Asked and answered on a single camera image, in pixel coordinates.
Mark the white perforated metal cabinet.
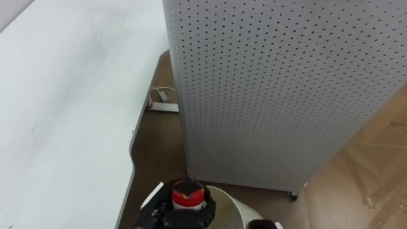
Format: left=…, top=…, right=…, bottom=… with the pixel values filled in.
left=162, top=0, right=407, bottom=202

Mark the white round waste bin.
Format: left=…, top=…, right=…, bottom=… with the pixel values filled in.
left=203, top=185, right=265, bottom=229

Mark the white desk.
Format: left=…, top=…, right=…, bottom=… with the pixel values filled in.
left=0, top=0, right=170, bottom=229

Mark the white plug with cable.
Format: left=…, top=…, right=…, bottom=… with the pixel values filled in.
left=150, top=85, right=177, bottom=104

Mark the white power strip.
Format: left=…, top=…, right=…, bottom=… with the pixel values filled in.
left=145, top=91, right=180, bottom=114

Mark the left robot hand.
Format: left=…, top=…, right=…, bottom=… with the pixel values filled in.
left=132, top=179, right=217, bottom=229

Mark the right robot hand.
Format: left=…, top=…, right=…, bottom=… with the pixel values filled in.
left=247, top=219, right=284, bottom=229

